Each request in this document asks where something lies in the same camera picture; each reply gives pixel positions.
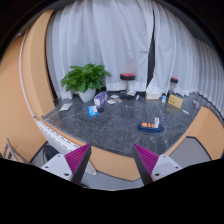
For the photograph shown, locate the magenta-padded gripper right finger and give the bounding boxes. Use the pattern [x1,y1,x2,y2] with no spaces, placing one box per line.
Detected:
[132,143,184,186]

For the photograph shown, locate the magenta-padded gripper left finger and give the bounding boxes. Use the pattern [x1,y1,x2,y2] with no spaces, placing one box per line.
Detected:
[40,143,93,186]

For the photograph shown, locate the blue power strip orange sockets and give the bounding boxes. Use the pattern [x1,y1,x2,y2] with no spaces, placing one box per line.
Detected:
[137,121,164,134]

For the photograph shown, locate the flat white packet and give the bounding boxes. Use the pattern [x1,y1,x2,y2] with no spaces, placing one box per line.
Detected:
[58,102,74,112]

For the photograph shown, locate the yellow printed box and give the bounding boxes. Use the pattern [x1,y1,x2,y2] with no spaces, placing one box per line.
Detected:
[167,94,184,110]

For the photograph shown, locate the white and orange carton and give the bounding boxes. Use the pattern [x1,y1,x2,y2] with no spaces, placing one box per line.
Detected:
[145,90,162,101]

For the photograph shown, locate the purple printed box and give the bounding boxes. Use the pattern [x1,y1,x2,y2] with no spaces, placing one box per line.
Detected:
[93,90,109,108]

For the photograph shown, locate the small red-topped black stool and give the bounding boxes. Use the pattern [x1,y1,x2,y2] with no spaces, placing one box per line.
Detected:
[169,76,180,94]

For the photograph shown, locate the green potted plant white pot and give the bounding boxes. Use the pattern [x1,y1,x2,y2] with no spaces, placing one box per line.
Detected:
[60,63,112,104]

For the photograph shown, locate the wide red-topped black stool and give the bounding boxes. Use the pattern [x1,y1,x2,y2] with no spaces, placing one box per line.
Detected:
[119,72,137,100]

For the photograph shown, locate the white curtain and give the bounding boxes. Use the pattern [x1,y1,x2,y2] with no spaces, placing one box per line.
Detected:
[45,0,224,118]

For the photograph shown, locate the white perforated cable tray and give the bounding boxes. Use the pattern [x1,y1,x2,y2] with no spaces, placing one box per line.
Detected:
[35,119,98,176]

